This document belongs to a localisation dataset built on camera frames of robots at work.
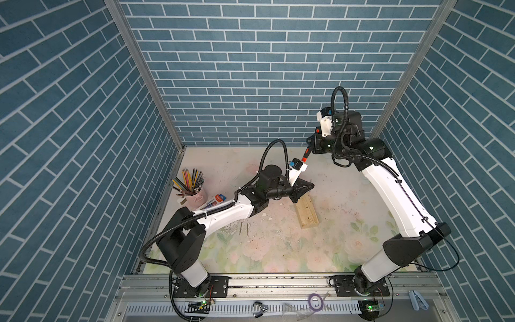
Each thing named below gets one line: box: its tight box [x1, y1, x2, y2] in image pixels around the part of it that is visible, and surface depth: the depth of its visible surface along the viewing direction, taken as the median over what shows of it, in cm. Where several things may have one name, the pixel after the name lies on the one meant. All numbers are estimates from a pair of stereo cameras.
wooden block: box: [295, 191, 320, 230], surface depth 91 cm
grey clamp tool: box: [407, 289, 430, 311], surface depth 71 cm
